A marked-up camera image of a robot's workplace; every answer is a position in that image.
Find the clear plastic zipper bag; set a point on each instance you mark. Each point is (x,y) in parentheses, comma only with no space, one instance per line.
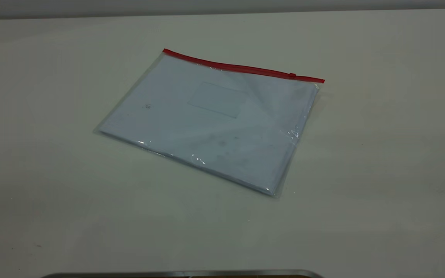
(214,127)

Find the silver metal bar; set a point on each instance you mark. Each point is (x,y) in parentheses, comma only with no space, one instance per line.
(184,274)

